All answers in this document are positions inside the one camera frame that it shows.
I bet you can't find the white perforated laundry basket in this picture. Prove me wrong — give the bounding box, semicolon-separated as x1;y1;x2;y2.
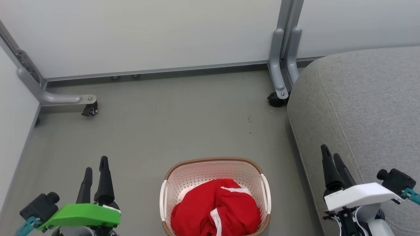
159;157;272;236

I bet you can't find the grey fabric sofa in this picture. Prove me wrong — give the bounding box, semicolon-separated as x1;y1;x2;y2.
287;46;420;236

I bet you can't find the right teal plug black cable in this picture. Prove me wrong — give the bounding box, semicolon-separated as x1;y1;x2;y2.
402;187;420;206

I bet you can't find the grey bent partition leg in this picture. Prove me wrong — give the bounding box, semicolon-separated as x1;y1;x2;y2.
0;20;97;107

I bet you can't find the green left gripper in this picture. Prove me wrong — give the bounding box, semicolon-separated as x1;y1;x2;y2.
38;156;121;232

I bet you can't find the black caster wheel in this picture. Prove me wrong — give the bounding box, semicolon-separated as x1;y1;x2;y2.
81;101;98;117
267;92;289;108

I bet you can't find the grey partition bottom rail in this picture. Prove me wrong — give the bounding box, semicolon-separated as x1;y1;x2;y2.
43;57;324;82

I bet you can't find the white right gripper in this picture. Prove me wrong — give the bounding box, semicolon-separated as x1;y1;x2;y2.
321;145;402;212

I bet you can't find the teal plug black cable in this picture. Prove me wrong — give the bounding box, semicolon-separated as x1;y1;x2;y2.
16;216;40;236
402;187;420;206

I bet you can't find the left teal plug black cable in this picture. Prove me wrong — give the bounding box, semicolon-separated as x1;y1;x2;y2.
16;216;40;236

